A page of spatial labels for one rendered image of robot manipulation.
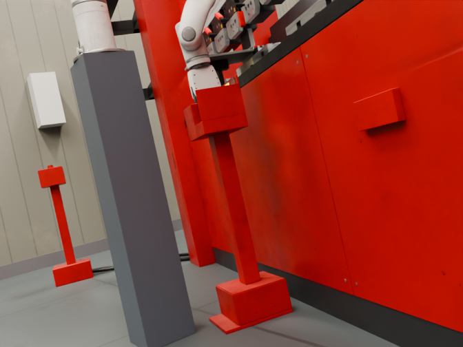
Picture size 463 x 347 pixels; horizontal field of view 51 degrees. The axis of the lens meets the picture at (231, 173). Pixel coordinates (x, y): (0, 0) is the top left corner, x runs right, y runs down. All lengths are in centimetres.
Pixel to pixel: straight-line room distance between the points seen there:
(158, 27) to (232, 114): 145
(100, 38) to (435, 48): 113
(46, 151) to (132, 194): 336
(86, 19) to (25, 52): 340
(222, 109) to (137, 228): 49
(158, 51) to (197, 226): 106
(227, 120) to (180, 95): 131
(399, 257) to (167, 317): 83
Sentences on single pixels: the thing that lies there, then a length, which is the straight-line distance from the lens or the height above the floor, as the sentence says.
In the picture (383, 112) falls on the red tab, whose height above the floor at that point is 58.
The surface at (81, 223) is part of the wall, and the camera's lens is 496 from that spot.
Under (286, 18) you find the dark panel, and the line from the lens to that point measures 292.
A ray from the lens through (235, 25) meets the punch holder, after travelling 216.
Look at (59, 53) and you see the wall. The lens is 521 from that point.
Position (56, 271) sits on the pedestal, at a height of 10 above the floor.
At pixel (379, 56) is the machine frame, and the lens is 112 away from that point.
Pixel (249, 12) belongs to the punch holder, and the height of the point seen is 112.
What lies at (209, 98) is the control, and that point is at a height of 78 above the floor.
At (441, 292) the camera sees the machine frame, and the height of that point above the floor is 18.
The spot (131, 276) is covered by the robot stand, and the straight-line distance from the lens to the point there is 163.
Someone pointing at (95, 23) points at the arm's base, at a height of 111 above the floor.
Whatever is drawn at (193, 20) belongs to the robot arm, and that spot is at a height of 102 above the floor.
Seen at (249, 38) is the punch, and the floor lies 106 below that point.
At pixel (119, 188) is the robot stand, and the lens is 162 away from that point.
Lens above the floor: 53
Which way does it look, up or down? 1 degrees down
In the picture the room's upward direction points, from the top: 12 degrees counter-clockwise
